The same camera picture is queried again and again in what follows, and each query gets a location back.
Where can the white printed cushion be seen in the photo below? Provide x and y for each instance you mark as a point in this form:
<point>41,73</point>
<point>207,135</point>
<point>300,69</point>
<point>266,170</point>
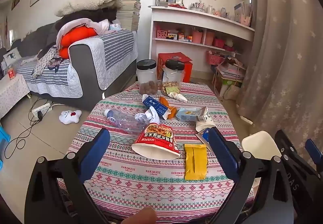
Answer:
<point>11,56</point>

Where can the pink lattice crate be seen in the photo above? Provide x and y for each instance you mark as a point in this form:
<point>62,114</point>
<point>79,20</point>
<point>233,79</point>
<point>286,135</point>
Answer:
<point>162,34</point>

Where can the light blue packet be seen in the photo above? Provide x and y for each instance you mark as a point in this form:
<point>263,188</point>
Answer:
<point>188,114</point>

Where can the white paper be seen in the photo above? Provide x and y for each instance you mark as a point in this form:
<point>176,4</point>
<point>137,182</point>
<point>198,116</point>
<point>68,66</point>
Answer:
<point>151,115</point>

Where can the white cloud plush toy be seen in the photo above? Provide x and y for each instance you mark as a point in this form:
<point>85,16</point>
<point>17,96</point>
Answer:
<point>70,116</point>

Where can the crushed clear plastic bottle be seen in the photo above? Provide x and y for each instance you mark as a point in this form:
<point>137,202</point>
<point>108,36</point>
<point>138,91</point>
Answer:
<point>121,119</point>

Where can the pink white garment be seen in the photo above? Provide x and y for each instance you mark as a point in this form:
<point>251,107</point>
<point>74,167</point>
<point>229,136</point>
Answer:
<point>83,23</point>

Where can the red instant noodle cup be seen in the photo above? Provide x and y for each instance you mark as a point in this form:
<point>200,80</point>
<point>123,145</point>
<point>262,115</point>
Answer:
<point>156,143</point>

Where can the orange cushion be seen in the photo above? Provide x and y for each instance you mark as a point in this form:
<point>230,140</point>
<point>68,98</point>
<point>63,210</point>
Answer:
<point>75,36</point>

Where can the large pink basket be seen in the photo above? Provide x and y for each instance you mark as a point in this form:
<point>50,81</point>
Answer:
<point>215,58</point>

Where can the white wrapper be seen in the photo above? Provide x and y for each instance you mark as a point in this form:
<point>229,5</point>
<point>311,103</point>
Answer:
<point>179,97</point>

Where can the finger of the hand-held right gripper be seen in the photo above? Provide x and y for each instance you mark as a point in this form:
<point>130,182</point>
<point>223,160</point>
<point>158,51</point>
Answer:
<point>313,149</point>
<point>286,148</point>

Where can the small red box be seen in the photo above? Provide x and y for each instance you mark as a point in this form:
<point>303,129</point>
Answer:
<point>11,74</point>

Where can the white power strip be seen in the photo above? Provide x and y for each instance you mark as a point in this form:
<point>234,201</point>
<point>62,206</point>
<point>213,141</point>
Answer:
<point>41,109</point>

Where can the stack of magazines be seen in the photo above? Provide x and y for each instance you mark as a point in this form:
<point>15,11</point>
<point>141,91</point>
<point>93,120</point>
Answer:
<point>131,13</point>

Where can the pink paper bag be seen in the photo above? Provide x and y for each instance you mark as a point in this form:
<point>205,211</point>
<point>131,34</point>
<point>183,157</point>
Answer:
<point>245,16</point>

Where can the clear jar with brown snacks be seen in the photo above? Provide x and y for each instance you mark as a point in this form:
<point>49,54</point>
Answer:
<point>146,75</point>

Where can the floral cloth covered table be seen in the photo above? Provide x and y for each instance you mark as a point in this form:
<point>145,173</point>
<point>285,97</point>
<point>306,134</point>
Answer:
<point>12,92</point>

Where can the white paper cup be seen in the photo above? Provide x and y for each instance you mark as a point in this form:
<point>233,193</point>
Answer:
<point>205,127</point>

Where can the dark folded blanket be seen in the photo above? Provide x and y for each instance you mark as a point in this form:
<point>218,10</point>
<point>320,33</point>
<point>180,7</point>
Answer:
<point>96,14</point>

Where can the silver blue wrapper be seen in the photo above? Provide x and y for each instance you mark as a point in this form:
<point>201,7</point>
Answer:
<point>201,137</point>

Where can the white bookshelf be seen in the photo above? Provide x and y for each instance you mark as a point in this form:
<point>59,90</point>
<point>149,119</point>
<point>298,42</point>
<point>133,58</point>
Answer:
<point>201,18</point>

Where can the pile of papers and bags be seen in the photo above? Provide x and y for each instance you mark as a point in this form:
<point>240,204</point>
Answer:
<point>231,75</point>

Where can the grey sofa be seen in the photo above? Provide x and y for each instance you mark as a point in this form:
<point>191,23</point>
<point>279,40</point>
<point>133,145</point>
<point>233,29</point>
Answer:
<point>80,62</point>

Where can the clear jar with crackers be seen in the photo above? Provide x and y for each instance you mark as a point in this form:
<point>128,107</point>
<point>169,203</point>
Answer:
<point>172,76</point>

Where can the floral garment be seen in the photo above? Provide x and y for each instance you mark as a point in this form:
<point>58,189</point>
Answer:
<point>48,58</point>

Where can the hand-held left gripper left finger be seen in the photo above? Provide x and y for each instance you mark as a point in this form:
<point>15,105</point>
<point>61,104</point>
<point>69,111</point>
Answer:
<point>97,149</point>

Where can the tissue box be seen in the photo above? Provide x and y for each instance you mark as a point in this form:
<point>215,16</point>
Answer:
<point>114,27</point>

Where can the pink storage bin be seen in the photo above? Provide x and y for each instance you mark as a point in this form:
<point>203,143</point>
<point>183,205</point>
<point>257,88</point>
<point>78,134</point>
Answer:
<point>209,38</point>

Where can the white plastic waste bin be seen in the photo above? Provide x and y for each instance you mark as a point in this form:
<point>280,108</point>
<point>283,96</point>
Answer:
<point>261,144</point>

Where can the patterned tablecloth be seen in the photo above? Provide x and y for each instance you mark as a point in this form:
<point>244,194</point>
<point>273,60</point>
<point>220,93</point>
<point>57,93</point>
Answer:
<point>131,178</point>

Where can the person's left hand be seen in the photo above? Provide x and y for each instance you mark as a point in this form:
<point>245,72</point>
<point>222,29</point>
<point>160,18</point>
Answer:
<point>138,216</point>

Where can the red cardboard box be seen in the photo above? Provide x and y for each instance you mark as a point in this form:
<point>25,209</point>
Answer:
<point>186,67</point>

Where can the small pink basket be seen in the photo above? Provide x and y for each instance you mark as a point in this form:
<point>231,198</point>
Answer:
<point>218,43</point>

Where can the cream fluffy blanket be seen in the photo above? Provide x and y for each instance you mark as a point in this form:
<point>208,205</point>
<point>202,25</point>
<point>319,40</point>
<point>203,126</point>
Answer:
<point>88,3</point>

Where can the yellow packet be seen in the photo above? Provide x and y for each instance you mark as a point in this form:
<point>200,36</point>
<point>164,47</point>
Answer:
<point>195,162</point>

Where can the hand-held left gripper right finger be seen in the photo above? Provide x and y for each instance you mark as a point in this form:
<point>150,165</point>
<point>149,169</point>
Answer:
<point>223,153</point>

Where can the embroidered grey curtain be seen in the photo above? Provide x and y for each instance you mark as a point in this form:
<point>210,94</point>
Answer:
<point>285,50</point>

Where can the pink bucket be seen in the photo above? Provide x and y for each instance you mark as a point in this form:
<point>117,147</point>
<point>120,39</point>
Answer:
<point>197,36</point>

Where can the orange peel piece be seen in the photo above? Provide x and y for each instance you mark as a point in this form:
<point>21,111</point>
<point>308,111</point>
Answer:
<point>163,101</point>
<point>172,112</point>

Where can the blue plastic stool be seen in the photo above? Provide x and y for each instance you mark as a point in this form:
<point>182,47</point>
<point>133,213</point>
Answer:
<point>3,138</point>

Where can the blue carton box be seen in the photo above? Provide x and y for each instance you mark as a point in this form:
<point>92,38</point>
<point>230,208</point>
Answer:
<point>154,105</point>

